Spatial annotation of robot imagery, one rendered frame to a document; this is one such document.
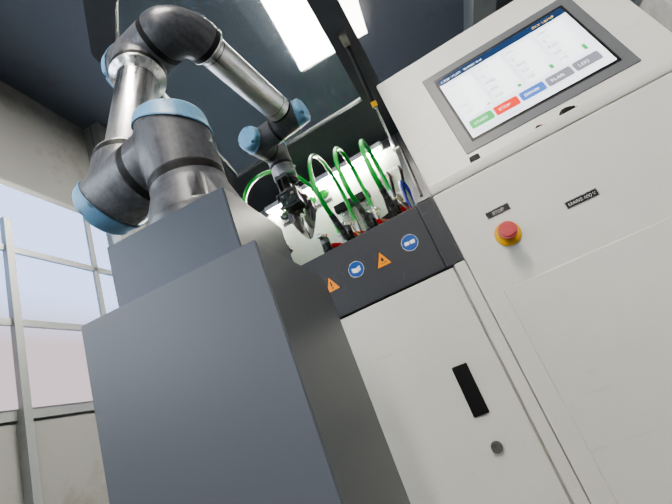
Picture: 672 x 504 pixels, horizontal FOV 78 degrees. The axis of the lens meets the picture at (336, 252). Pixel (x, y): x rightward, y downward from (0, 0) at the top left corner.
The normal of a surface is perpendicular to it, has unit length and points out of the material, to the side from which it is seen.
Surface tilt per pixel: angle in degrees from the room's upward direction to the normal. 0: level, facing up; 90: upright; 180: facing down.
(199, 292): 90
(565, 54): 76
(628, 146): 90
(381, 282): 90
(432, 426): 90
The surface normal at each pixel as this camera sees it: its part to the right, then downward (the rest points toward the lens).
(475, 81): -0.45, -0.39
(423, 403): -0.38, -0.19
